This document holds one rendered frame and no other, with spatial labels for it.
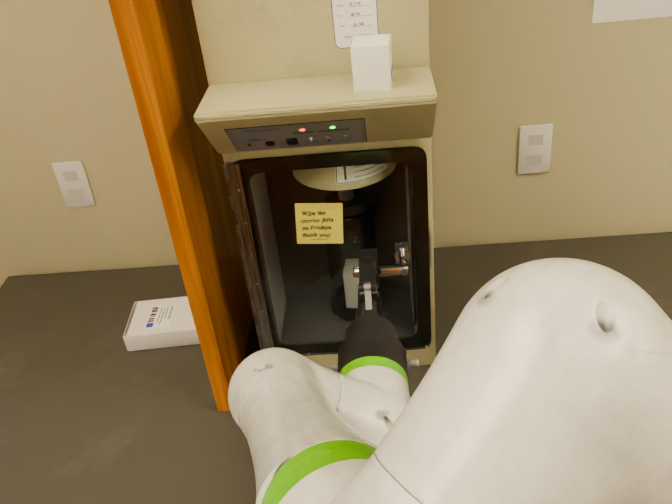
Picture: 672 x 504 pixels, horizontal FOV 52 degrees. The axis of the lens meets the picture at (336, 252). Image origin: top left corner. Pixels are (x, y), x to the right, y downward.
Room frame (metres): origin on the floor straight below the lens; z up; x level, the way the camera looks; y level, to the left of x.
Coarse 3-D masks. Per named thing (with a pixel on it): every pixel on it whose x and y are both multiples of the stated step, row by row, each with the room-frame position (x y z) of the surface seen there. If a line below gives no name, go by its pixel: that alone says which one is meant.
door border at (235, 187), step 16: (240, 176) 0.96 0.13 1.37; (240, 192) 0.97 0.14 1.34; (240, 208) 0.97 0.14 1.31; (240, 224) 0.97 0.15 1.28; (240, 240) 0.96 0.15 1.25; (256, 256) 0.96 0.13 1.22; (256, 272) 0.97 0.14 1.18; (256, 288) 0.97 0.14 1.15; (256, 304) 0.97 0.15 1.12; (256, 320) 0.96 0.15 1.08
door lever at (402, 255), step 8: (400, 248) 0.94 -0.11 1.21; (400, 256) 0.93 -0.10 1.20; (408, 256) 0.94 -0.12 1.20; (384, 264) 0.91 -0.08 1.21; (392, 264) 0.91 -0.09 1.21; (400, 264) 0.90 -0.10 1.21; (384, 272) 0.90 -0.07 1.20; (392, 272) 0.90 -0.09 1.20; (400, 272) 0.89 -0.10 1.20; (408, 272) 0.90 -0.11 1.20
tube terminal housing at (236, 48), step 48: (192, 0) 0.98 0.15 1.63; (240, 0) 0.97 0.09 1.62; (288, 0) 0.97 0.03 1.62; (384, 0) 0.96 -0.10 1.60; (240, 48) 0.97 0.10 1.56; (288, 48) 0.97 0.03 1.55; (384, 144) 0.96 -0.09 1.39; (432, 240) 0.95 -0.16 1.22; (432, 288) 0.95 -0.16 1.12; (432, 336) 0.95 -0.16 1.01
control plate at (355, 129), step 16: (240, 128) 0.88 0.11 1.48; (256, 128) 0.88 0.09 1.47; (272, 128) 0.88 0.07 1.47; (288, 128) 0.88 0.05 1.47; (320, 128) 0.89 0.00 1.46; (336, 128) 0.89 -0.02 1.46; (352, 128) 0.89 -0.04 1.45; (240, 144) 0.92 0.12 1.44; (256, 144) 0.92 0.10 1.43; (304, 144) 0.93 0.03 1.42; (320, 144) 0.93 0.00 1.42
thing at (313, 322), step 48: (288, 192) 0.96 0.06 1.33; (336, 192) 0.95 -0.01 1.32; (384, 192) 0.95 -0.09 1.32; (288, 240) 0.96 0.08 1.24; (384, 240) 0.95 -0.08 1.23; (288, 288) 0.96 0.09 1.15; (336, 288) 0.95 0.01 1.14; (384, 288) 0.95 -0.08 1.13; (288, 336) 0.96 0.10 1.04; (336, 336) 0.96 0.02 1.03
